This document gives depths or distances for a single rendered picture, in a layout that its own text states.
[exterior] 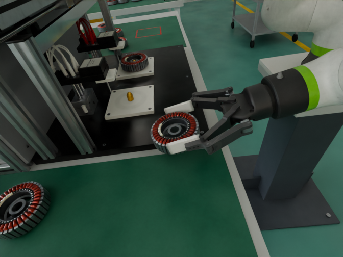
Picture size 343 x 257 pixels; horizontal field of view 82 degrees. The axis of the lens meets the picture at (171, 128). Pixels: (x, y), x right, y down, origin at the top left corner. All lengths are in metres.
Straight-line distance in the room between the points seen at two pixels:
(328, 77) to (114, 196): 0.47
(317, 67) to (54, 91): 0.49
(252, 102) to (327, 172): 1.20
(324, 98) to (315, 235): 0.96
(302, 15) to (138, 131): 0.56
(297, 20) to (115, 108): 0.59
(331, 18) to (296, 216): 0.95
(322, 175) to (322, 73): 1.14
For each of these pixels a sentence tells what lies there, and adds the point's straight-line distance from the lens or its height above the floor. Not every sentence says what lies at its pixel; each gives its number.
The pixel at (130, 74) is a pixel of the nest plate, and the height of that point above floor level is 0.78.
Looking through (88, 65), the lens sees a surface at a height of 0.92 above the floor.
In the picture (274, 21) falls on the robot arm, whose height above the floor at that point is 0.93.
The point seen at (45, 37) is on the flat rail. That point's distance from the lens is 0.49.
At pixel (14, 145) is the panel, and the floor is 0.83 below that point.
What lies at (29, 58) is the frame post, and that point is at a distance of 0.42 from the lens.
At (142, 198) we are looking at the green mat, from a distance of 0.45.
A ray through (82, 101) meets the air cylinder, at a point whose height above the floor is 0.82.
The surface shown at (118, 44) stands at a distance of 0.84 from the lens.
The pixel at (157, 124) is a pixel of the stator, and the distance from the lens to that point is 0.46.
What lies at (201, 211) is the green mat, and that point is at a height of 0.75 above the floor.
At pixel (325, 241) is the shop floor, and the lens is 1.33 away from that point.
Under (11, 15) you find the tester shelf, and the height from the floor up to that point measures 1.08.
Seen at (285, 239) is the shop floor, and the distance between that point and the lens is 1.26.
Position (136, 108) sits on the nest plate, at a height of 0.78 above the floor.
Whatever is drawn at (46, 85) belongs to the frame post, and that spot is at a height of 0.97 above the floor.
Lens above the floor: 1.14
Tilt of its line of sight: 43 degrees down
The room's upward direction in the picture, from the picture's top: 9 degrees counter-clockwise
